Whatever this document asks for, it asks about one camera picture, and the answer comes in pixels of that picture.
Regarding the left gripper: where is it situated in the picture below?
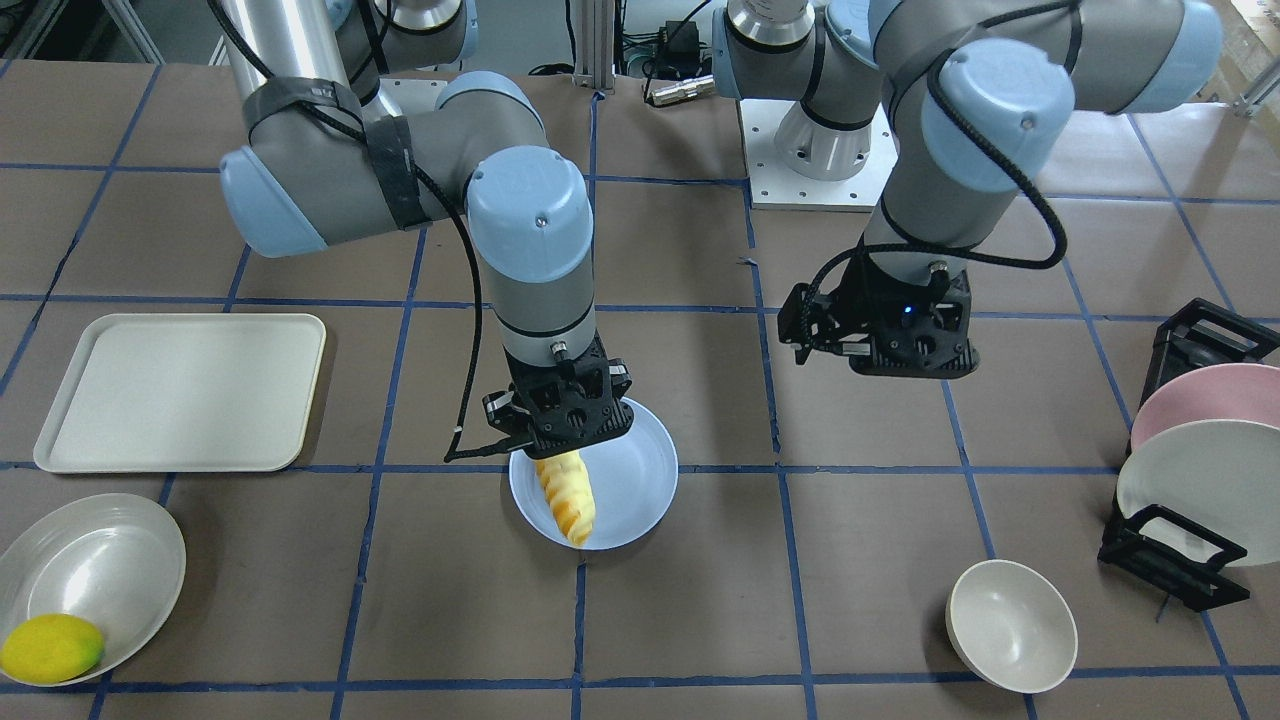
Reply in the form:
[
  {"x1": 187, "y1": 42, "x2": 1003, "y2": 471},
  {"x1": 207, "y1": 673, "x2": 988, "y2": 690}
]
[{"x1": 777, "y1": 246, "x2": 980, "y2": 379}]

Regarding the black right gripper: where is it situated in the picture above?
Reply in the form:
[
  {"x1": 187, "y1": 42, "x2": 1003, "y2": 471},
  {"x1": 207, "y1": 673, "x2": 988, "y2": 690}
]
[{"x1": 483, "y1": 336, "x2": 634, "y2": 460}]

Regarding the blue plate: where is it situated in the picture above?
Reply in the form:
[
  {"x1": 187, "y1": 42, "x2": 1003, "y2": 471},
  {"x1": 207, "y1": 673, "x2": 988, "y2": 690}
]
[{"x1": 508, "y1": 398, "x2": 678, "y2": 551}]

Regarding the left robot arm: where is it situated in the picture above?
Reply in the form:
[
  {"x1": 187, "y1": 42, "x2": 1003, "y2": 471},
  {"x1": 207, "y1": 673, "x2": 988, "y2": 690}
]
[{"x1": 712, "y1": 1, "x2": 1224, "y2": 379}]

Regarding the pink plate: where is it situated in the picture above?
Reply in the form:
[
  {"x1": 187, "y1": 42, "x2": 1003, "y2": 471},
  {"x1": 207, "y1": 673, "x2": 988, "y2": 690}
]
[{"x1": 1129, "y1": 363, "x2": 1279, "y2": 451}]

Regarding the cream plate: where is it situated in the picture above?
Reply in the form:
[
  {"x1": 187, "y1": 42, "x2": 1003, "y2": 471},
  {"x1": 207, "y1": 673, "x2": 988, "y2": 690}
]
[{"x1": 1117, "y1": 419, "x2": 1279, "y2": 568}]

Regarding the silver metal cylinder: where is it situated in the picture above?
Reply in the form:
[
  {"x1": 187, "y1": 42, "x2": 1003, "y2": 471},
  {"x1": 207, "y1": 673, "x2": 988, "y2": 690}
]
[{"x1": 645, "y1": 76, "x2": 717, "y2": 108}]

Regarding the cream bowl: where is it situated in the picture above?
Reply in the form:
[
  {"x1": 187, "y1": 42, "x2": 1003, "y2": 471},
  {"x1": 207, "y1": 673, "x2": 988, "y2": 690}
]
[{"x1": 945, "y1": 559, "x2": 1079, "y2": 694}]

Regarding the black power adapter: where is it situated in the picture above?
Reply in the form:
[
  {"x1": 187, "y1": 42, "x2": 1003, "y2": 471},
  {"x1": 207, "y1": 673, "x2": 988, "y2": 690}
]
[{"x1": 655, "y1": 20, "x2": 701, "y2": 78}]

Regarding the black dish rack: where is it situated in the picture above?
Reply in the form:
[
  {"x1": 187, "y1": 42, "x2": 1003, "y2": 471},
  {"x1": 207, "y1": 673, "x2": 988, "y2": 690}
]
[{"x1": 1098, "y1": 299, "x2": 1277, "y2": 611}]

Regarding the white rectangular tray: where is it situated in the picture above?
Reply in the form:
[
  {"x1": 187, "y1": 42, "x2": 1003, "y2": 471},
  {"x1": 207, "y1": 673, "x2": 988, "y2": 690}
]
[{"x1": 33, "y1": 313, "x2": 326, "y2": 474}]

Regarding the cardboard box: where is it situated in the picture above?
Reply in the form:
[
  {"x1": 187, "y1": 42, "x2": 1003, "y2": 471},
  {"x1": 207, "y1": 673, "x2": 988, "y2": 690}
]
[{"x1": 1196, "y1": 1, "x2": 1279, "y2": 104}]

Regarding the white shallow dish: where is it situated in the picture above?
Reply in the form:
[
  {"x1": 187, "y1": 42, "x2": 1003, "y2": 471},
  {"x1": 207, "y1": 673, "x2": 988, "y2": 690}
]
[{"x1": 1, "y1": 493, "x2": 187, "y2": 688}]

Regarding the yellow lemon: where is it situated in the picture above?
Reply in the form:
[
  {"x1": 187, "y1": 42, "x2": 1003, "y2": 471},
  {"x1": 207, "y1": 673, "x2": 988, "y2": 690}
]
[{"x1": 1, "y1": 612, "x2": 105, "y2": 685}]

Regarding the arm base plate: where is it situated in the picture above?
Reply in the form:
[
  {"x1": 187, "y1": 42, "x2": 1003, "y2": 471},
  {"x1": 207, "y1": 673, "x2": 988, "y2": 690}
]
[
  {"x1": 739, "y1": 99, "x2": 897, "y2": 213},
  {"x1": 364, "y1": 78, "x2": 448, "y2": 119}
]

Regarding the aluminium frame post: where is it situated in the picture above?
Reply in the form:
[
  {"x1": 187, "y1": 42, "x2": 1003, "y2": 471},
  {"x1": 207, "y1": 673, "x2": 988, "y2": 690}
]
[{"x1": 570, "y1": 0, "x2": 620, "y2": 96}]

